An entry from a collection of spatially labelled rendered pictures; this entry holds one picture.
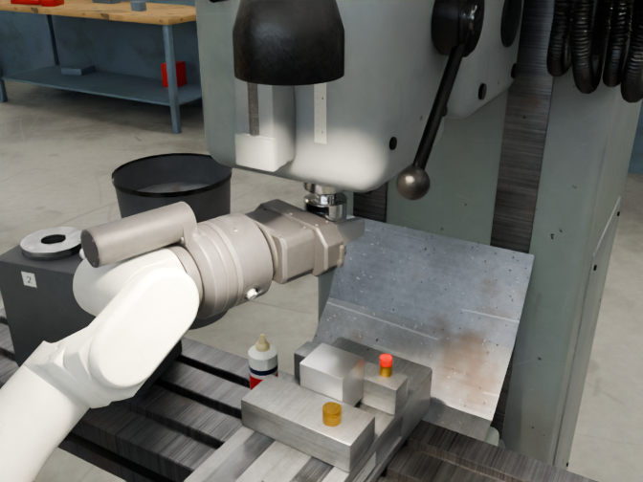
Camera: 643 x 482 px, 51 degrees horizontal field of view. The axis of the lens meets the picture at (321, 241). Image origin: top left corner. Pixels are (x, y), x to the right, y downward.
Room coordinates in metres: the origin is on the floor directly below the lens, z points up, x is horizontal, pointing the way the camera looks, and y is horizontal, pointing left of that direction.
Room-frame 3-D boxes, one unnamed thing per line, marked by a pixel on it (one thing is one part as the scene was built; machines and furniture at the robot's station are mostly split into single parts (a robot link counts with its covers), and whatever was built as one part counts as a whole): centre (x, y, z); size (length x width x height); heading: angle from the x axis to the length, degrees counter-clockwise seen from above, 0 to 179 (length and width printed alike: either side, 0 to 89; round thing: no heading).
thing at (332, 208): (0.68, 0.00, 1.26); 0.05 x 0.05 x 0.01
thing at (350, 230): (0.66, -0.03, 1.23); 0.06 x 0.02 x 0.03; 133
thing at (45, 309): (0.88, 0.34, 1.02); 0.22 x 0.12 x 0.20; 71
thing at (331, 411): (0.61, -0.01, 1.04); 0.02 x 0.02 x 0.02
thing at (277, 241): (0.62, 0.06, 1.23); 0.13 x 0.12 x 0.10; 43
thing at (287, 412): (0.63, 0.02, 1.01); 0.15 x 0.06 x 0.04; 58
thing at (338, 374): (0.68, -0.01, 1.03); 0.06 x 0.05 x 0.06; 58
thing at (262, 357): (0.78, 0.08, 0.97); 0.04 x 0.04 x 0.11
